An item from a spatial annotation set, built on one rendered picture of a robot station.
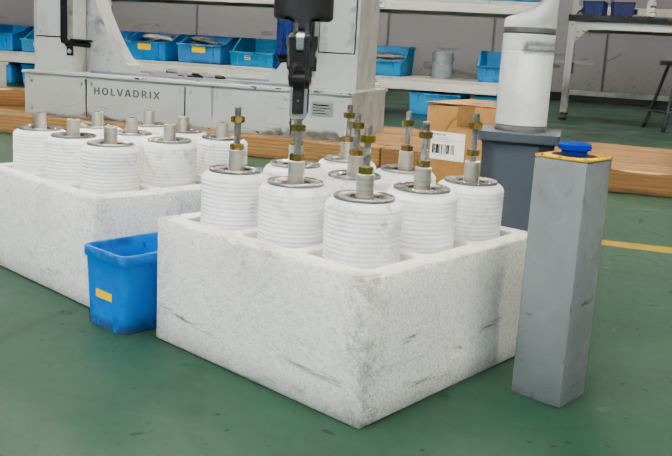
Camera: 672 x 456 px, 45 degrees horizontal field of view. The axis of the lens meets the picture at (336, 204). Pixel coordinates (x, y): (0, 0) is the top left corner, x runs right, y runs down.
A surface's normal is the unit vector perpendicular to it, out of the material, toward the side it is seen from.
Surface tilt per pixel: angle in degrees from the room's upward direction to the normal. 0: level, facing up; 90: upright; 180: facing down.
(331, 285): 90
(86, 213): 90
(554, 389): 90
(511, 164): 90
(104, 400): 0
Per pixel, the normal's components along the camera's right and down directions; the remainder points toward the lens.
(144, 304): 0.74, 0.20
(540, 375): -0.67, 0.11
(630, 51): -0.29, 0.16
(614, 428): 0.06, -0.98
